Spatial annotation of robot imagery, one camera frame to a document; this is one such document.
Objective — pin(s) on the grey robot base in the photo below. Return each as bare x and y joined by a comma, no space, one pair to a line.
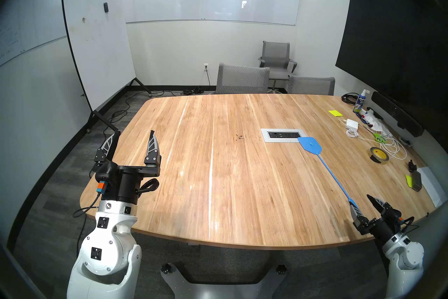
224,290

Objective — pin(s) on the yellow sticky note pad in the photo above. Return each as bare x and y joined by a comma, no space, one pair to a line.
336,113

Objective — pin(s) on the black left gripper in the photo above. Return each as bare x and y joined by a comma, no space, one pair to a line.
127,182

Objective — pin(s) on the rolling whiteboard on black stand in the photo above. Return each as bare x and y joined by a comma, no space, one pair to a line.
98,49

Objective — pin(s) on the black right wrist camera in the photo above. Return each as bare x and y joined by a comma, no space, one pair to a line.
402,219

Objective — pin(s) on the black and yellow tape roll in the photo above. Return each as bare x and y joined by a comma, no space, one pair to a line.
371,156

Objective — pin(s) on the glass wall board with writing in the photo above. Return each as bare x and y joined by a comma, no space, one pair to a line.
28,21

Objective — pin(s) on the blue plastic fly swatter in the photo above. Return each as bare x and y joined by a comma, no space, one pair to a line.
309,145

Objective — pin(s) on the silver table power outlet box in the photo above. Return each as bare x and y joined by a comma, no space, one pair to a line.
284,134

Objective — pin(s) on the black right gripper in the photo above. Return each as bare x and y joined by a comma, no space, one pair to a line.
379,226

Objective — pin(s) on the large black wall screen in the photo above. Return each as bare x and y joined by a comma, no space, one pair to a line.
392,39

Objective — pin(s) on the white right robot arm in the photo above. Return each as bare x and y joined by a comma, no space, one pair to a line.
402,259

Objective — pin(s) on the red and blue marker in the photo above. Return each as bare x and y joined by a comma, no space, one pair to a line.
366,121

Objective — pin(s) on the yellow-green sticky note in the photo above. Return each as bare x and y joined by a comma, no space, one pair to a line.
408,180

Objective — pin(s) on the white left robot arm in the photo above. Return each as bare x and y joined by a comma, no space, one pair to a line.
105,249

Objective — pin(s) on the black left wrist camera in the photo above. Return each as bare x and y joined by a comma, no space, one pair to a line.
105,170

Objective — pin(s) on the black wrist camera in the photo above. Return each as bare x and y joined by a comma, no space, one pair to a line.
105,170
402,219

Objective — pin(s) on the white power adapter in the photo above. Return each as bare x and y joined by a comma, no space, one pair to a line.
351,124

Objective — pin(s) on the whiteboard cleaner spray bottle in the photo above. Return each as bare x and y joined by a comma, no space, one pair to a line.
359,104

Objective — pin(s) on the grey office chair with armrests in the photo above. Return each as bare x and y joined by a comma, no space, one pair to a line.
276,53

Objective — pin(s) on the black video sound bar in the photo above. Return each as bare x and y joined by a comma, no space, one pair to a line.
395,112

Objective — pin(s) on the grey mesh chair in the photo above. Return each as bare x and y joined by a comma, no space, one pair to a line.
311,86
241,79

